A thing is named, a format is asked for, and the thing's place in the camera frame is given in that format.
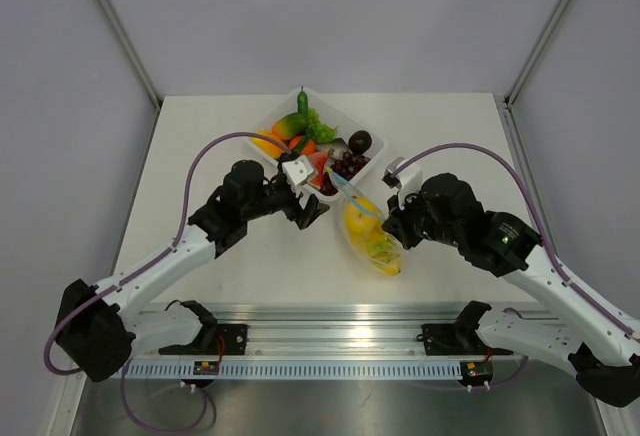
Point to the clear zip bag teal zipper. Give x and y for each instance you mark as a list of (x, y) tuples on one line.
[(349, 193)]

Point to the white slotted cable duct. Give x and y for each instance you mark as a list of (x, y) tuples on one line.
[(267, 370)]

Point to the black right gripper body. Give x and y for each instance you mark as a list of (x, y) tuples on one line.
[(415, 223)]

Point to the yellow banana toy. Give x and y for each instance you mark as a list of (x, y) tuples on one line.
[(383, 253)]

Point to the dark purple passionfruit toy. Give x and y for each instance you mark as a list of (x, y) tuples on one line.
[(360, 142)]

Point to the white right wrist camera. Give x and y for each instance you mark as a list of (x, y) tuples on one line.
[(406, 179)]

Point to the watermelon slice toy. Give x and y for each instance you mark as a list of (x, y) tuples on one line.
[(318, 160)]

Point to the dark grape bunch toy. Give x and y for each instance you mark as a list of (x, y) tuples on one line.
[(346, 165)]

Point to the orange carrot toy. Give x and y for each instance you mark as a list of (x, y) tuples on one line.
[(304, 145)]

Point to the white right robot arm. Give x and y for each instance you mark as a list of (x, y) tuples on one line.
[(601, 356)]

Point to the aluminium frame post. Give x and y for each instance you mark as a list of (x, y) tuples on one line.
[(126, 46), (549, 28)]

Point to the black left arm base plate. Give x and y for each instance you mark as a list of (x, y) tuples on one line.
[(230, 339)]

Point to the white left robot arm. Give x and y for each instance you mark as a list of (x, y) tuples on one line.
[(203, 237)]

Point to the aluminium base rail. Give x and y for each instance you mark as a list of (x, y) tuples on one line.
[(325, 331)]

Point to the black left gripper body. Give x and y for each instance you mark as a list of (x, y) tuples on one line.
[(275, 197)]

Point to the green grape bunch toy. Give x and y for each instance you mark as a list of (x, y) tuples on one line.
[(321, 133)]

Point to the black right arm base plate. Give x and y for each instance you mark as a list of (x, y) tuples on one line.
[(439, 339)]

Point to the green orange mango toy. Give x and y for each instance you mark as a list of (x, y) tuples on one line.
[(290, 126)]

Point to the yellow orange mango toy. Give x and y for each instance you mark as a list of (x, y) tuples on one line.
[(269, 143)]

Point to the green chili pepper toy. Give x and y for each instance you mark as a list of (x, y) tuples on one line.
[(302, 102)]

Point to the left aluminium frame post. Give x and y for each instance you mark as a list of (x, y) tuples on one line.
[(126, 46)]

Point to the right aluminium frame post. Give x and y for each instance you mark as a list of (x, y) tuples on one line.
[(549, 28)]

